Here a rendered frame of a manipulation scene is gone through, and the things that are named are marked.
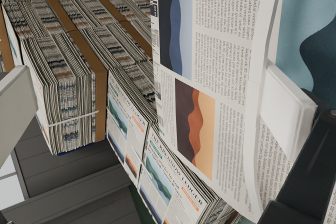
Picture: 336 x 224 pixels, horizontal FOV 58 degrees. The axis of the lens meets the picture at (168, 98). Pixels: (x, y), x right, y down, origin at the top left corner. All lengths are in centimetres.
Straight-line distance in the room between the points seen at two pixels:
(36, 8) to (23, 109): 129
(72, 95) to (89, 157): 301
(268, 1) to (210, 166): 19
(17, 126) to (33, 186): 383
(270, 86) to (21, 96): 13
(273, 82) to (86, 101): 102
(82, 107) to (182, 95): 88
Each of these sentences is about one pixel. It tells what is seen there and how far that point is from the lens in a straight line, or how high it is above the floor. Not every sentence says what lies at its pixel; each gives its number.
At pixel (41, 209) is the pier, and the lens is 385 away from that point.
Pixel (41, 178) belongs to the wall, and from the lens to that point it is 401.
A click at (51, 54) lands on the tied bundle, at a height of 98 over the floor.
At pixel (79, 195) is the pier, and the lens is 389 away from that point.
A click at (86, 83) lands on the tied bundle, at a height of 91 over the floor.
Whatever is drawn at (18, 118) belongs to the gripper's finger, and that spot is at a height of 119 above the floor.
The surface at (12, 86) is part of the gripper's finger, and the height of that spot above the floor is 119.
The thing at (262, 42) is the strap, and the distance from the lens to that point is 17.
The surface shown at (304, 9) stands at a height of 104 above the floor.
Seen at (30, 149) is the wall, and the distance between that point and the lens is 402.
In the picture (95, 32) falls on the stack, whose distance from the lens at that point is 131.
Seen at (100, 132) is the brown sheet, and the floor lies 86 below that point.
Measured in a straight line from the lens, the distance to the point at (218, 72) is 26.
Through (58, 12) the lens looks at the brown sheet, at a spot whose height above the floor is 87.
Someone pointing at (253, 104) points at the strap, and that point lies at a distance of 18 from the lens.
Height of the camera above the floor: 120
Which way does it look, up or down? 29 degrees down
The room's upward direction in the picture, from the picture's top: 107 degrees counter-clockwise
